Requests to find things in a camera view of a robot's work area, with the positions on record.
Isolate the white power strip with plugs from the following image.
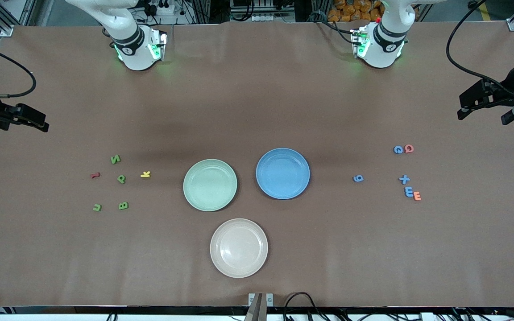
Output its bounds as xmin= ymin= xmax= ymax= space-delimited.
xmin=143 ymin=0 xmax=175 ymax=16

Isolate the light green plate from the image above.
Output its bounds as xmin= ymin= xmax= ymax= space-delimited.
xmin=183 ymin=159 xmax=238 ymax=212

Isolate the black arm base cable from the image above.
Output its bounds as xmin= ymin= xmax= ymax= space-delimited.
xmin=317 ymin=18 xmax=356 ymax=44
xmin=102 ymin=27 xmax=117 ymax=49

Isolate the large table cover mat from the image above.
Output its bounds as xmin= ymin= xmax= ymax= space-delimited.
xmin=0 ymin=21 xmax=514 ymax=308

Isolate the black looped cable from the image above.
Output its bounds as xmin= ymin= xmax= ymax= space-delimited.
xmin=283 ymin=292 xmax=329 ymax=321

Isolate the pile of orange balls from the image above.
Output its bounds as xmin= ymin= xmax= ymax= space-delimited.
xmin=327 ymin=0 xmax=382 ymax=23

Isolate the blue plate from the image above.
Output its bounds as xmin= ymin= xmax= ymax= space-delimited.
xmin=256 ymin=148 xmax=311 ymax=200

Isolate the beige plate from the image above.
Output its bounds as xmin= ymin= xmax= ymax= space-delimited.
xmin=210 ymin=218 xmax=269 ymax=279

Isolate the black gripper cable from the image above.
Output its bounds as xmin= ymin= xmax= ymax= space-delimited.
xmin=0 ymin=41 xmax=37 ymax=98
xmin=445 ymin=0 xmax=514 ymax=96

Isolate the grey metal camera bracket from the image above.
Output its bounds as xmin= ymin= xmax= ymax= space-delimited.
xmin=248 ymin=292 xmax=274 ymax=321

